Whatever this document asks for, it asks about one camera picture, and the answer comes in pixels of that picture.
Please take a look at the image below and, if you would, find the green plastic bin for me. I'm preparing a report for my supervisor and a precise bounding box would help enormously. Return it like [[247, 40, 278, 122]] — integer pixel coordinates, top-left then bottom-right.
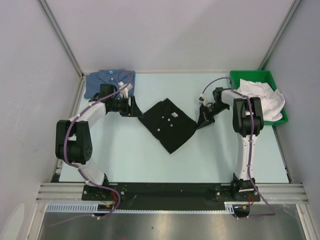
[[229, 70, 288, 126]]

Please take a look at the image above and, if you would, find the left corner frame post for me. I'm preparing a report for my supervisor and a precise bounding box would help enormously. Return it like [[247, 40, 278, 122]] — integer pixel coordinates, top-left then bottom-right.
[[36, 0, 84, 79]]

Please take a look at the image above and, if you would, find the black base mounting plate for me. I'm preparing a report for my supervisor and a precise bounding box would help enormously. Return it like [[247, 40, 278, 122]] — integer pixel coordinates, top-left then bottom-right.
[[81, 181, 260, 217]]

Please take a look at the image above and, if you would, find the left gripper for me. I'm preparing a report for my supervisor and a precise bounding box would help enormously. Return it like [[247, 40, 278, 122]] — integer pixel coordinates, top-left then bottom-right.
[[109, 95, 144, 117]]

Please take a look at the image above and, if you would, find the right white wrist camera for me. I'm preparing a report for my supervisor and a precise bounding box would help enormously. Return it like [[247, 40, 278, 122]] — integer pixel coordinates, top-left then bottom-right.
[[198, 93, 213, 107]]

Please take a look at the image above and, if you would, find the aluminium frame rail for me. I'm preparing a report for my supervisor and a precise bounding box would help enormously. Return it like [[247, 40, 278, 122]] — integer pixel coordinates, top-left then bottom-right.
[[36, 182, 309, 204]]

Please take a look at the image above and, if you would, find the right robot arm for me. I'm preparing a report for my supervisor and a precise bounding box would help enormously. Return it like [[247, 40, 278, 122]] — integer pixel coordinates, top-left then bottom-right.
[[196, 87, 264, 201]]

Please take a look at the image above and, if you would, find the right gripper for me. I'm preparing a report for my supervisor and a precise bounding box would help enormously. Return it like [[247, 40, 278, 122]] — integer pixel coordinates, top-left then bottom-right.
[[196, 102, 230, 130]]

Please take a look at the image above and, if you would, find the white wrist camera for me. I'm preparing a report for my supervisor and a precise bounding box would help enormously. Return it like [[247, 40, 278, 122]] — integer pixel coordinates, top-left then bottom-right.
[[118, 81, 133, 99], [198, 93, 213, 107]]

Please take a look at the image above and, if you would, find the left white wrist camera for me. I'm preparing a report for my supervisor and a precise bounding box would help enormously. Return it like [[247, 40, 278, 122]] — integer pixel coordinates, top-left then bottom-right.
[[118, 81, 133, 99]]

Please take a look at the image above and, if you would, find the black long sleeve shirt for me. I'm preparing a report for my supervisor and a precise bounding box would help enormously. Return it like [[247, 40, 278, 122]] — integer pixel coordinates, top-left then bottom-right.
[[139, 98, 197, 154]]

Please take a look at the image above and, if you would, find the right corner frame post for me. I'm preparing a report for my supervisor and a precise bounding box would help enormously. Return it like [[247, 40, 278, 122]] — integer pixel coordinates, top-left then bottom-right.
[[258, 0, 303, 70]]

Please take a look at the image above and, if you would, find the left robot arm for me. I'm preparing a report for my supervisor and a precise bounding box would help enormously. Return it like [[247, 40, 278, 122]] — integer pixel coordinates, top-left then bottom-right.
[[55, 82, 144, 200]]

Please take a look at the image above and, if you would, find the corner frame post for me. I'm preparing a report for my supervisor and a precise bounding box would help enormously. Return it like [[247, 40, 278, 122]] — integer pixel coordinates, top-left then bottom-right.
[[36, 0, 84, 79], [258, 0, 303, 70]]

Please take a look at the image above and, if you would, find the white crumpled shirt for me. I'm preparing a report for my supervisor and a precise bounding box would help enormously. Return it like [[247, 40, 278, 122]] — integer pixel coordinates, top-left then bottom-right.
[[237, 79, 286, 122]]

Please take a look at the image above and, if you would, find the slotted cable duct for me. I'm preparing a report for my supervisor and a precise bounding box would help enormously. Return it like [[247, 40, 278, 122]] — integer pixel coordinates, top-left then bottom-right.
[[45, 203, 235, 214]]

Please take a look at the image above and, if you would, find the blue checkered folded shirt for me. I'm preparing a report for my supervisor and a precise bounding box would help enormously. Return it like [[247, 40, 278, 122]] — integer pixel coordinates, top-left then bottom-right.
[[84, 69, 136, 100]]

